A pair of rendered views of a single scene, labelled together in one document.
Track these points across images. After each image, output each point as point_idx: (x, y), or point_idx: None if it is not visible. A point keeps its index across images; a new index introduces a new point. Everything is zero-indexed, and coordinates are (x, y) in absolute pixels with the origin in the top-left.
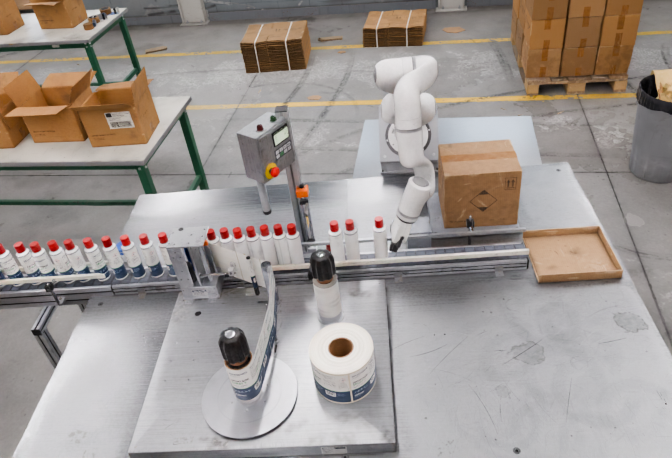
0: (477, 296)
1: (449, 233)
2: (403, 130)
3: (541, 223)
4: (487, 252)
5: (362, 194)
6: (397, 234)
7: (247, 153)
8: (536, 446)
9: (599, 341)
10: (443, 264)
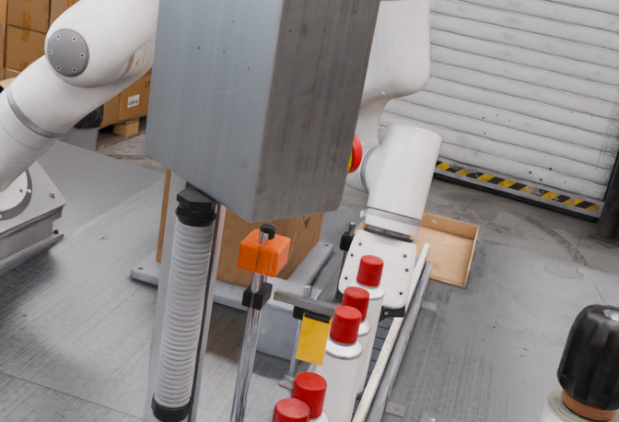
0: (480, 345)
1: None
2: None
3: (321, 232)
4: (417, 271)
5: (6, 341)
6: (410, 278)
7: (310, 76)
8: None
9: (600, 300)
10: (405, 328)
